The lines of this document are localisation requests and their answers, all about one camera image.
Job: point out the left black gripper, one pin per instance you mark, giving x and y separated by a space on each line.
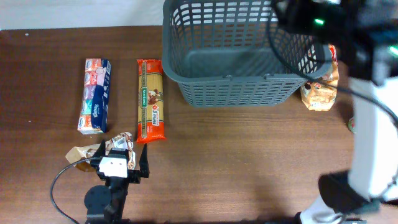
135 175

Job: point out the orange snack bag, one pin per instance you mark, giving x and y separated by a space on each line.
318 97

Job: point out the green lid spice jar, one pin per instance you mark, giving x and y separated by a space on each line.
351 125

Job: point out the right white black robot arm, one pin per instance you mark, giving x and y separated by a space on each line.
366 34

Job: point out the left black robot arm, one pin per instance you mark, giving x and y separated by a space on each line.
105 203

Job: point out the brown patterned snack pouch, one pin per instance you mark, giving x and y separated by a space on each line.
123 141

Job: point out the San Remo spaghetti packet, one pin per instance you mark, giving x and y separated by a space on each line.
150 123

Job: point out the Kleenex tissue multipack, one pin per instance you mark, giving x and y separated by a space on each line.
94 108

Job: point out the grey plastic basket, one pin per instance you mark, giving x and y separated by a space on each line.
232 53

